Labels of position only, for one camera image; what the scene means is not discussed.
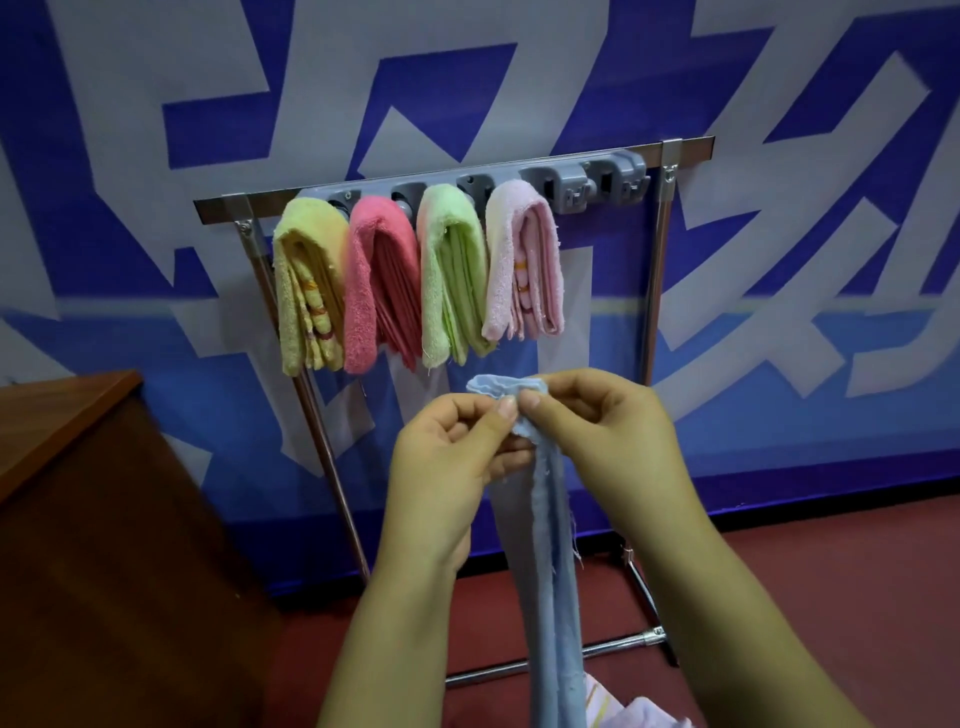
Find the person's right hand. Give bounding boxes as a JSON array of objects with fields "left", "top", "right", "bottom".
[{"left": 517, "top": 367, "right": 714, "bottom": 560}]

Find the person's left hand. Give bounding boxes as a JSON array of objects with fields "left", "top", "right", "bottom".
[{"left": 374, "top": 392, "right": 536, "bottom": 580}]

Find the grey plastic hook rail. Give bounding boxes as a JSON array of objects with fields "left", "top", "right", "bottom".
[{"left": 296, "top": 149, "right": 651, "bottom": 220}]

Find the person's right forearm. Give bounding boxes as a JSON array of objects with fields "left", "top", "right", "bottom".
[{"left": 637, "top": 517, "right": 875, "bottom": 728}]

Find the light blue towel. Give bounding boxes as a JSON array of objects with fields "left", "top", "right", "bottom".
[{"left": 466, "top": 374, "right": 588, "bottom": 728}]

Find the brown wooden cabinet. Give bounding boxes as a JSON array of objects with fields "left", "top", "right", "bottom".
[{"left": 0, "top": 369, "right": 283, "bottom": 728}]

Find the blue white printed banner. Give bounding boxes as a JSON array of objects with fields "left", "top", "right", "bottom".
[{"left": 0, "top": 0, "right": 960, "bottom": 594}]

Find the light green towel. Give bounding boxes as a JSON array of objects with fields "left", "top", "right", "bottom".
[{"left": 416, "top": 183, "right": 496, "bottom": 369}]

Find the yellow striped towel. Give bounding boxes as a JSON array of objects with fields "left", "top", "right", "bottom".
[{"left": 272, "top": 197, "right": 352, "bottom": 378}]

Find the white pink patterned towel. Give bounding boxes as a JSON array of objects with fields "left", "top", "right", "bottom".
[
  {"left": 583, "top": 671, "right": 695, "bottom": 728},
  {"left": 481, "top": 179, "right": 566, "bottom": 343}
]

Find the metal rack frame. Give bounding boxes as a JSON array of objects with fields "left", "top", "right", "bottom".
[{"left": 193, "top": 136, "right": 716, "bottom": 690}]

